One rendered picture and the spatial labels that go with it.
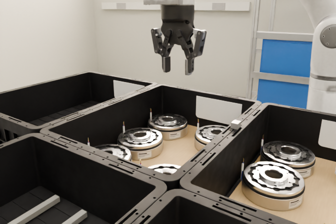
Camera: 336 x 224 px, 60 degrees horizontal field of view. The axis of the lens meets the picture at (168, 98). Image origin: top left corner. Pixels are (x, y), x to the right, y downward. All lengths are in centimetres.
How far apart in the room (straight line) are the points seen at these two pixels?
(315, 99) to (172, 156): 44
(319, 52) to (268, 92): 171
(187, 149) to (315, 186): 27
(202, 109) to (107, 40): 368
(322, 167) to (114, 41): 383
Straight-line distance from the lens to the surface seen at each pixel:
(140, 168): 42
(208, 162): 44
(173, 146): 70
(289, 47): 245
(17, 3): 374
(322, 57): 86
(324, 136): 71
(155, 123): 74
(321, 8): 91
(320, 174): 67
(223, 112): 75
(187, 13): 65
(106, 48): 442
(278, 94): 253
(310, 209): 56
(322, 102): 89
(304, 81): 245
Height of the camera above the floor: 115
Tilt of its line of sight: 18 degrees down
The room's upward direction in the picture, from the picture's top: straight up
